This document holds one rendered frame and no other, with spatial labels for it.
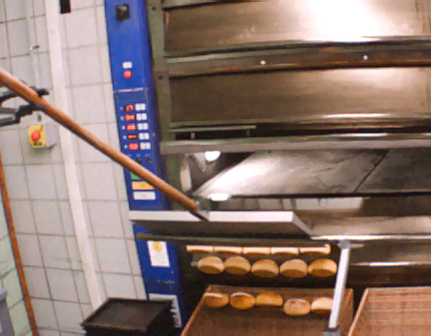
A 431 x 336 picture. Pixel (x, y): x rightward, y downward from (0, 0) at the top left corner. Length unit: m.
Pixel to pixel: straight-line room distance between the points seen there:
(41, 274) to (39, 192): 0.38
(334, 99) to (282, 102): 0.18
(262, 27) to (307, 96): 0.28
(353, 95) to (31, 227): 1.51
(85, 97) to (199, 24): 0.56
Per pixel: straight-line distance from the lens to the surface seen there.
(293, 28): 3.26
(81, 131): 2.30
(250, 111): 3.36
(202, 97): 3.44
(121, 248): 3.77
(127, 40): 3.49
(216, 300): 3.54
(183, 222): 3.03
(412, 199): 3.29
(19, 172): 3.94
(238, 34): 3.32
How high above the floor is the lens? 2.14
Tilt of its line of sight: 14 degrees down
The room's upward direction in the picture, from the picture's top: 7 degrees counter-clockwise
